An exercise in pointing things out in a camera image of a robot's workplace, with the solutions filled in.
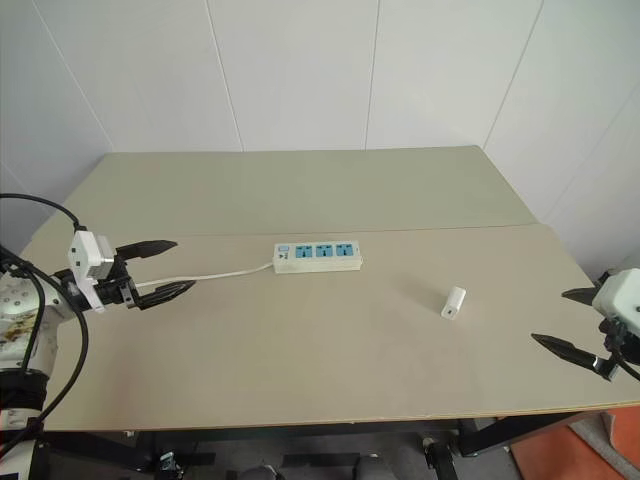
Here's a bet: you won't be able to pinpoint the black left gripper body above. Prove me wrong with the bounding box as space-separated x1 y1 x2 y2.
92 256 139 311

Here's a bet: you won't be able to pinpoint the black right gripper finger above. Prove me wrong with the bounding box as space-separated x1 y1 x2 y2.
531 333 600 374
561 286 599 307

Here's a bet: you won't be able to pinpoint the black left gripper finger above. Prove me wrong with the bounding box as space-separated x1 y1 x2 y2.
115 239 179 263
133 279 197 312

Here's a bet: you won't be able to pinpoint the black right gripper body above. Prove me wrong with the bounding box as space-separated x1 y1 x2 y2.
594 314 640 384

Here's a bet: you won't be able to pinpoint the white plug adapter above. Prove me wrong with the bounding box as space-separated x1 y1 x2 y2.
440 285 468 320

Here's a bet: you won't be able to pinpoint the white power strip blue sockets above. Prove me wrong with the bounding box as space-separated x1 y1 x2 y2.
272 239 362 275

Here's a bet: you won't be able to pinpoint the orange floor mat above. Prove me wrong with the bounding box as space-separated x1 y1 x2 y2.
509 407 640 480

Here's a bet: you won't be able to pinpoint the dark rounded shape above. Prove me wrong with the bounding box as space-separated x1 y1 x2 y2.
238 464 279 480

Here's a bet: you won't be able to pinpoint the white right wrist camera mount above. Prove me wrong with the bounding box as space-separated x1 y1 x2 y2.
591 268 640 328

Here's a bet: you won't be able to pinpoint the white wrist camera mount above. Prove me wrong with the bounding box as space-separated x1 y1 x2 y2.
67 230 116 315
591 268 640 328

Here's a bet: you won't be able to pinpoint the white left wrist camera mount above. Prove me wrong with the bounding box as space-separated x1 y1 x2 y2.
67 230 116 315

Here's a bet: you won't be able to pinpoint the white power cord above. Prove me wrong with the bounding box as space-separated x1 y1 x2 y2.
135 261 277 290

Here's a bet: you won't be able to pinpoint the black table frame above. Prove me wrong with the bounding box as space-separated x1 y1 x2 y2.
29 409 606 480

